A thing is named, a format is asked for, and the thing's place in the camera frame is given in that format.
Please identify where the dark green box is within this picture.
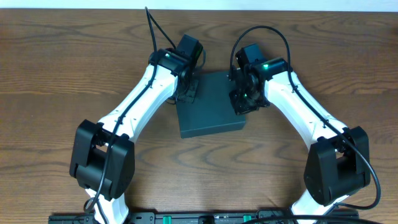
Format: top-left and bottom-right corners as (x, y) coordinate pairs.
(177, 71), (246, 138)

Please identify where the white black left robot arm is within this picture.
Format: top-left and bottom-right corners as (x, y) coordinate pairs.
(70, 35), (203, 223)

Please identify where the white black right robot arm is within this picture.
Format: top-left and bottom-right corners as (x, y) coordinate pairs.
(229, 44), (371, 223)

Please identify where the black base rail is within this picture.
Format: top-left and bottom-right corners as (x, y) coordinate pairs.
(48, 210), (360, 224)

